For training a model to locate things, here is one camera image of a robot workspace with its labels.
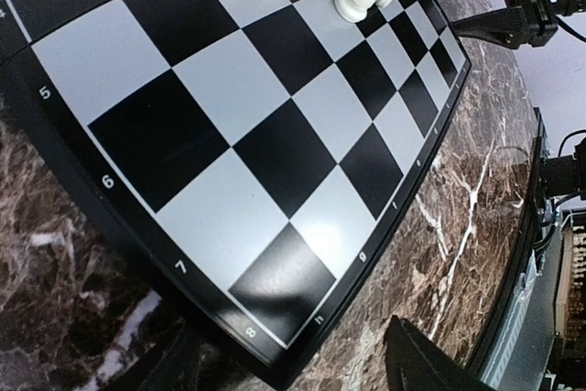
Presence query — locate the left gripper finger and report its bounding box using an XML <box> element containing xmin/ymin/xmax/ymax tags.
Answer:
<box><xmin>385</xmin><ymin>315</ymin><xmax>493</xmax><ymax>391</ymax></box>

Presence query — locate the black grey chessboard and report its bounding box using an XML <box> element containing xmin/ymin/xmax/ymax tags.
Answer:
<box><xmin>1</xmin><ymin>0</ymin><xmax>470</xmax><ymax>390</ymax></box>

